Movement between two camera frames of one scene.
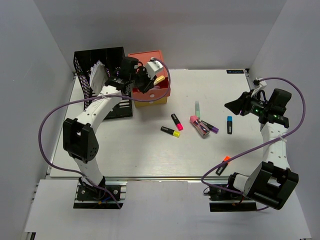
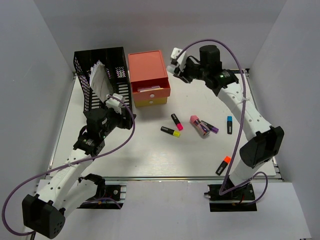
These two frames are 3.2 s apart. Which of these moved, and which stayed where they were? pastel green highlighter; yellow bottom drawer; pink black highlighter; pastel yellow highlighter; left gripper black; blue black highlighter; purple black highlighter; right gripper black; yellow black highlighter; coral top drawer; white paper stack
Moved: pastel yellow highlighter; left gripper black; pastel green highlighter; right gripper black
Stayed: pink black highlighter; coral top drawer; white paper stack; yellow black highlighter; blue black highlighter; yellow bottom drawer; purple black highlighter
